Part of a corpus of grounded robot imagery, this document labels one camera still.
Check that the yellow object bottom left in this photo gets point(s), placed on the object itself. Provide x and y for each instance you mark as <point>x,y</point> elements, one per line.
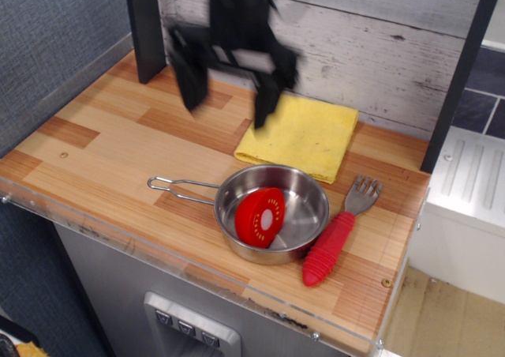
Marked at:
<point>30,350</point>

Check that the dark grey post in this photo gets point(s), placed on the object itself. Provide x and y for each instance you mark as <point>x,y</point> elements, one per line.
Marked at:
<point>147,37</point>
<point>472,45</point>

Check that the red-handled metal fork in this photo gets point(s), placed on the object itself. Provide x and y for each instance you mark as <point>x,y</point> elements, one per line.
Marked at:
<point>324,253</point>

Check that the silver button panel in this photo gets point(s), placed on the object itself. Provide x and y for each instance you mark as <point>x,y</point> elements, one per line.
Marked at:
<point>180,331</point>

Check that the yellow folded cloth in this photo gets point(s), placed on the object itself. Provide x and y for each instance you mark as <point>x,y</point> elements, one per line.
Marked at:
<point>310,135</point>

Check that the dark grey right post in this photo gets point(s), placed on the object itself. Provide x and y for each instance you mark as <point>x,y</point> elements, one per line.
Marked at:
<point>472,45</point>

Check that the grey toy cabinet front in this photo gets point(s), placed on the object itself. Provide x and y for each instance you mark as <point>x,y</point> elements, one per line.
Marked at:
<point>115,280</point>

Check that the white toy sink unit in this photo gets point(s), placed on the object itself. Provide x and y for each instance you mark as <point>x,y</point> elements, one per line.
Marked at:
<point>460,232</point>

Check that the stainless steel pot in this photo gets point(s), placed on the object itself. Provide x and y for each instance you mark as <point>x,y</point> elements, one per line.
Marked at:
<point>307,211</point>

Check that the red toy tomato half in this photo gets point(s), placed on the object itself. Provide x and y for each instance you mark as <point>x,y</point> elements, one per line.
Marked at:
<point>260,217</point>

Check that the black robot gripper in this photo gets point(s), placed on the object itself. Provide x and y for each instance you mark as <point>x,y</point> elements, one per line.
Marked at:
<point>233,25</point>

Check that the dark grey left post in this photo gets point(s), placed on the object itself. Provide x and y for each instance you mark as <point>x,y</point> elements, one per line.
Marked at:
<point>147,37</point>

